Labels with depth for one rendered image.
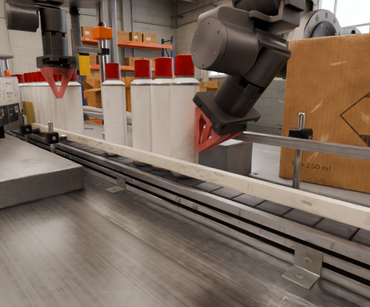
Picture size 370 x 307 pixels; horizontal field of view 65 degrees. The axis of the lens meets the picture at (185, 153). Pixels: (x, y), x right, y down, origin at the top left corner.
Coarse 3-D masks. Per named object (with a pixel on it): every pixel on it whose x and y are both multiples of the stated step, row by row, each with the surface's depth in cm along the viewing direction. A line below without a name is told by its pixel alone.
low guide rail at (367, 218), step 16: (48, 128) 88; (96, 144) 67; (112, 144) 62; (144, 160) 54; (160, 160) 51; (176, 160) 48; (192, 176) 45; (208, 176) 43; (224, 176) 41; (240, 176) 40; (256, 192) 37; (272, 192) 36; (288, 192) 34; (304, 192) 33; (304, 208) 33; (320, 208) 32; (336, 208) 30; (352, 208) 29; (368, 208) 29; (352, 224) 29; (368, 224) 28
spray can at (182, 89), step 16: (176, 64) 48; (192, 64) 48; (176, 80) 48; (192, 80) 47; (176, 96) 48; (192, 96) 48; (176, 112) 48; (192, 112) 48; (176, 128) 49; (192, 128) 49; (176, 144) 49; (192, 144) 49; (192, 160) 50; (176, 176) 51
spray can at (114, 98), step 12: (108, 72) 63; (108, 84) 63; (120, 84) 64; (108, 96) 64; (120, 96) 64; (108, 108) 64; (120, 108) 65; (108, 120) 65; (120, 120) 65; (108, 132) 65; (120, 132) 66; (120, 144) 66
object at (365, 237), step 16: (80, 144) 80; (112, 160) 64; (128, 160) 62; (160, 176) 52; (208, 192) 44; (224, 192) 43; (240, 192) 43; (256, 208) 38; (272, 208) 38; (288, 208) 38; (304, 224) 34; (320, 224) 33; (336, 224) 33; (352, 240) 30; (368, 240) 30
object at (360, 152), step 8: (88, 112) 85; (128, 120) 70; (240, 136) 47; (248, 136) 46; (256, 136) 45; (264, 136) 44; (272, 136) 43; (280, 136) 43; (272, 144) 43; (280, 144) 42; (288, 144) 42; (296, 144) 41; (304, 144) 40; (312, 144) 39; (320, 144) 38; (328, 144) 38; (336, 144) 37; (344, 144) 37; (320, 152) 38; (328, 152) 38; (336, 152) 37; (344, 152) 36; (352, 152) 36; (360, 152) 35; (368, 152) 34
